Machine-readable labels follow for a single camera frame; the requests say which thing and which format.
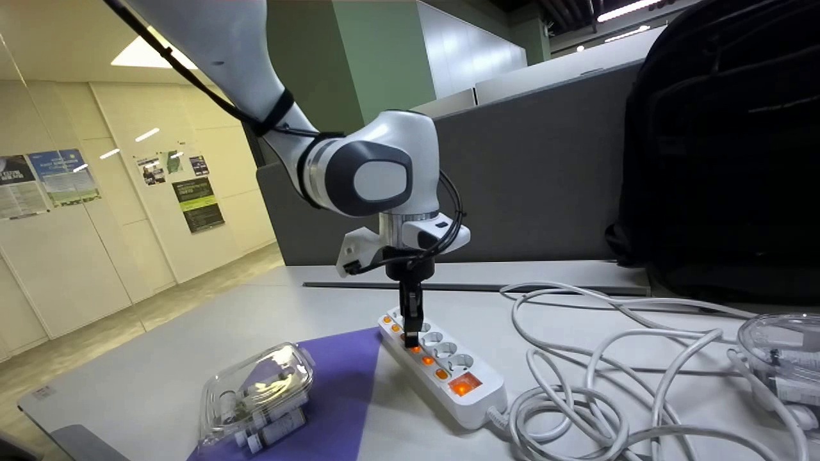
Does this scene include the black backpack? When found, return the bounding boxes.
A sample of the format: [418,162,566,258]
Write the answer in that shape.
[602,0,820,308]

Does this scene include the white multi-socket power strip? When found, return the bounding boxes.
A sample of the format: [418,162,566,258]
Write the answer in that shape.
[377,306,509,432]

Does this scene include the green pillar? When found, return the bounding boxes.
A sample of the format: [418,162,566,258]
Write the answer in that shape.
[265,0,440,135]

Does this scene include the dark green wall poster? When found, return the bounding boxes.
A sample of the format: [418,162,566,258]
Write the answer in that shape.
[171,174,228,236]

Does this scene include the clear plastic container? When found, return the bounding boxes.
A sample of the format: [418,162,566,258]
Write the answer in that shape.
[200,340,318,457]

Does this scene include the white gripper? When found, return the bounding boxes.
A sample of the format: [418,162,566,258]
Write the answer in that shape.
[332,210,473,340]

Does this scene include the blue wall poster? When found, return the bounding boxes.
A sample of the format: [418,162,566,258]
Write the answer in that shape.
[26,147,103,208]

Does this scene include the gray desk partition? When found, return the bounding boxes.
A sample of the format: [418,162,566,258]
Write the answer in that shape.
[253,58,652,268]

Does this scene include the square ceiling light panel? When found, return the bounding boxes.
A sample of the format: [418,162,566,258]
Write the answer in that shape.
[109,33,200,74]

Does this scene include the tangled white cables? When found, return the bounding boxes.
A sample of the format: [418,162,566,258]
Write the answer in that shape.
[483,279,820,461]

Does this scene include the purple mat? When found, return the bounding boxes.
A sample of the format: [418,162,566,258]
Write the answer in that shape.
[183,326,383,461]

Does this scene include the large wall poster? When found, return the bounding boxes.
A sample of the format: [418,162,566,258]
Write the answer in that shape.
[0,152,51,225]

